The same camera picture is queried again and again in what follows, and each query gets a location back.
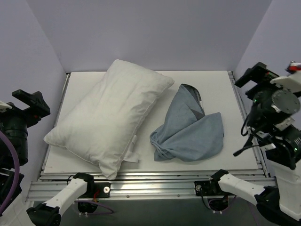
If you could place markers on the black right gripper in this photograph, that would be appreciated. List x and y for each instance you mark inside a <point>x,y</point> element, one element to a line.
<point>255,75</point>

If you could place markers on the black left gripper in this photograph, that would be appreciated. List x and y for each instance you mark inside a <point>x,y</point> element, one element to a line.
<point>33,103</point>

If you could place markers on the white pillow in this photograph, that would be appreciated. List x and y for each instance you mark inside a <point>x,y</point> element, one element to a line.
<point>101,126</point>

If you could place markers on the blue pillowcase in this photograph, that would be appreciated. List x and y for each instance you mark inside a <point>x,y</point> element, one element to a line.
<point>188,133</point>

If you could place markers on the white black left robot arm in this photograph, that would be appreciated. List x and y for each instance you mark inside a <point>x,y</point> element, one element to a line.
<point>13,212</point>

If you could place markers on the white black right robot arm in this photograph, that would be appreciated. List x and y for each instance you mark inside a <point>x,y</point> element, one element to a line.
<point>280,205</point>

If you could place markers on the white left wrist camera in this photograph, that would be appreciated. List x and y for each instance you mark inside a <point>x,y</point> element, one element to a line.
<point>4,107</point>

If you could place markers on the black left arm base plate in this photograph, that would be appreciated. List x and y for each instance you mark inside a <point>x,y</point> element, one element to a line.
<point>97,190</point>

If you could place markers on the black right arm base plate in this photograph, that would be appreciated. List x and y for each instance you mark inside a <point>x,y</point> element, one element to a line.
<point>208,188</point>

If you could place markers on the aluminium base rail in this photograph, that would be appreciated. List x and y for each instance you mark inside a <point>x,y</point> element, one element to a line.
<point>128,185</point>

